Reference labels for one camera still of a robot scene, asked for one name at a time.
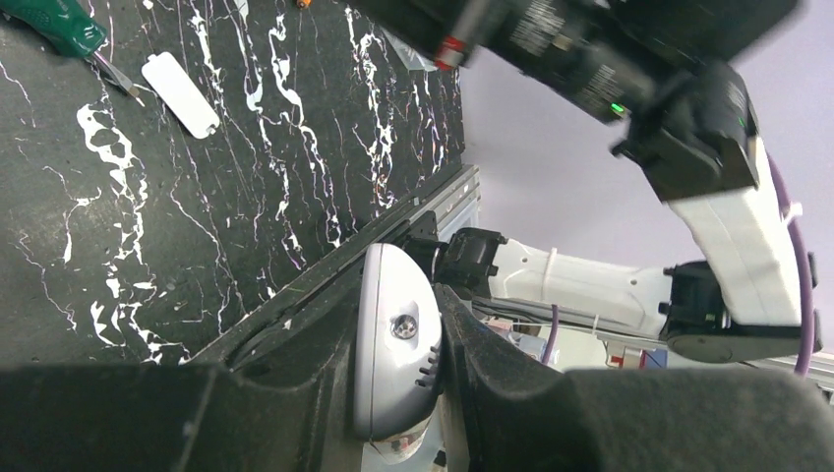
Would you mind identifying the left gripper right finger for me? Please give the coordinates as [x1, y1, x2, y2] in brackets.
[435, 285, 833, 471]

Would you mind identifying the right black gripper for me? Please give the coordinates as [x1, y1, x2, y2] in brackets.
[355, 0, 799, 123]

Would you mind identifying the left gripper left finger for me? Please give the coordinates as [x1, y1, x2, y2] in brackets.
[1, 276, 363, 471]

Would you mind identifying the white remote battery cover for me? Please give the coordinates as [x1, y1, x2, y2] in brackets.
[141, 52, 220, 140]

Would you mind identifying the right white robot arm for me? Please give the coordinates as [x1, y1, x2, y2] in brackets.
[358, 1, 817, 363]

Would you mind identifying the clear plastic screw box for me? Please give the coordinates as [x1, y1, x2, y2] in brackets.
[383, 29, 438, 73]

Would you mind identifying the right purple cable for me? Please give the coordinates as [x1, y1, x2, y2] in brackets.
[540, 152, 815, 378]

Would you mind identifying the green handled screwdriver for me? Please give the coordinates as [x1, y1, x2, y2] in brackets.
[1, 0, 143, 105]

